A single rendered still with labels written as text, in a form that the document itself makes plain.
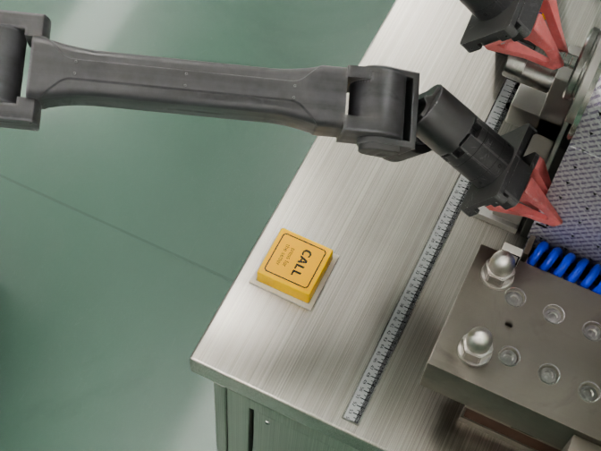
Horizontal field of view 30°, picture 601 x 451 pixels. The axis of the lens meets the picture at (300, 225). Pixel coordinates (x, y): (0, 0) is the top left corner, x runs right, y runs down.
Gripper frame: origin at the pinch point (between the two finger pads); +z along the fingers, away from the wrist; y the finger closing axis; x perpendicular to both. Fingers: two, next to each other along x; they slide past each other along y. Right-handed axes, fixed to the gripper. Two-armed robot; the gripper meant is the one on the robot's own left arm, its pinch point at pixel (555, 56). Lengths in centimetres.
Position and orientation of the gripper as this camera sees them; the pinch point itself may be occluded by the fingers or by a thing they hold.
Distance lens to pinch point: 116.5
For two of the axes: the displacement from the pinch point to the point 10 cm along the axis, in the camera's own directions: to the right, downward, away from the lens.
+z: 7.0, 5.6, 4.4
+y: -3.8, 8.2, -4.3
